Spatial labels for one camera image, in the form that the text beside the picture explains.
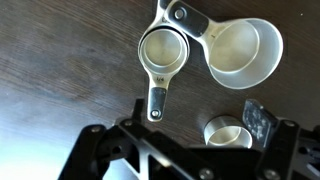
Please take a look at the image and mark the half cup steel measuring cup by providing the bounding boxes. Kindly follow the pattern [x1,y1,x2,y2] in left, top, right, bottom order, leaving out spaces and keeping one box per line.
[203,114,254,150]

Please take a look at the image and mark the quarter cup steel measuring cup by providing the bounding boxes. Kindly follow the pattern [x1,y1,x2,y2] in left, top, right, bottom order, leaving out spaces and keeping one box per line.
[139,28,189,123]

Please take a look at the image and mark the largest steel measuring cup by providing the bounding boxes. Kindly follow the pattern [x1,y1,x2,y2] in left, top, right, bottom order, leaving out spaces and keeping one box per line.
[165,0,285,90]

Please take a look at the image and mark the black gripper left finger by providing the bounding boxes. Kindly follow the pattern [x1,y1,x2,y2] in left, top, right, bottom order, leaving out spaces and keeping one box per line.
[57,98,222,180]

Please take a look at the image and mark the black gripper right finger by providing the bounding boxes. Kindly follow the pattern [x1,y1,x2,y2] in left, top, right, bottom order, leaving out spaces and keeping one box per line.
[242,98,320,180]

